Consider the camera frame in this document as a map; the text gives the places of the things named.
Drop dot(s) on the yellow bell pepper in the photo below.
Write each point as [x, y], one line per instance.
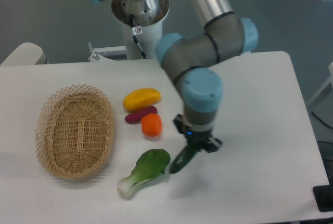
[141, 98]

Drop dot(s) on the black device at edge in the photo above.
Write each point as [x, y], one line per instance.
[323, 197]

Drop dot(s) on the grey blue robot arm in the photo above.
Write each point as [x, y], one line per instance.
[187, 62]

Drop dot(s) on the white furniture leg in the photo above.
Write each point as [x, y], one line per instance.
[322, 92]

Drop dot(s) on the oval wicker basket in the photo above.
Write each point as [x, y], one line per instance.
[74, 132]

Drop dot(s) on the white chair back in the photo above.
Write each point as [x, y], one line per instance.
[26, 54]

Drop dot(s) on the green bok choy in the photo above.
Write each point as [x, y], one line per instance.
[148, 167]

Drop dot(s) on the green cucumber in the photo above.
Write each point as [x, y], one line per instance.
[183, 158]

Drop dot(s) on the purple sweet potato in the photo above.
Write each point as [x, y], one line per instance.
[136, 116]

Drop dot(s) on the orange bell pepper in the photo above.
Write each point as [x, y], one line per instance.
[151, 125]

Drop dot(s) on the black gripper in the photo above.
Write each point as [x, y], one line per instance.
[197, 133]

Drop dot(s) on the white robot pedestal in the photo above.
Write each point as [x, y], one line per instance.
[141, 22]

